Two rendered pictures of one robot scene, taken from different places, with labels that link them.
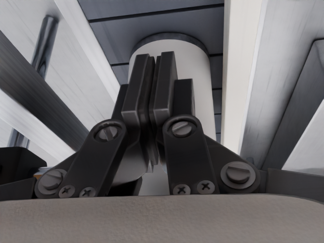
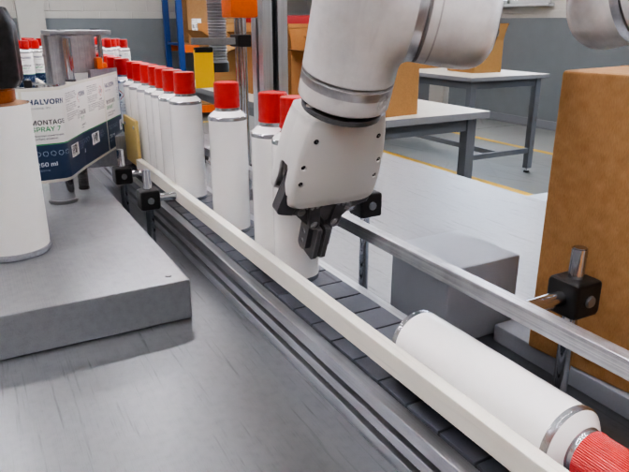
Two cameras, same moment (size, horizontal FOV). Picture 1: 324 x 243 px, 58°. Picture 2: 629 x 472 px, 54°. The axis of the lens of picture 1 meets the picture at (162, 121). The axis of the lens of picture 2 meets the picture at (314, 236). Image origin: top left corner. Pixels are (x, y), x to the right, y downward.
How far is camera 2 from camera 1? 55 cm
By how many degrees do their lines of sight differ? 19
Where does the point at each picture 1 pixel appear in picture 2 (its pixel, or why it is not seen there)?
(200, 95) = (287, 251)
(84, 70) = not seen: hidden behind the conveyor
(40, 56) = (363, 272)
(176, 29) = not seen: hidden behind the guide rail
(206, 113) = (285, 243)
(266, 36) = (226, 314)
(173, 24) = not seen: hidden behind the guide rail
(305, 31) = (202, 319)
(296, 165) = (140, 238)
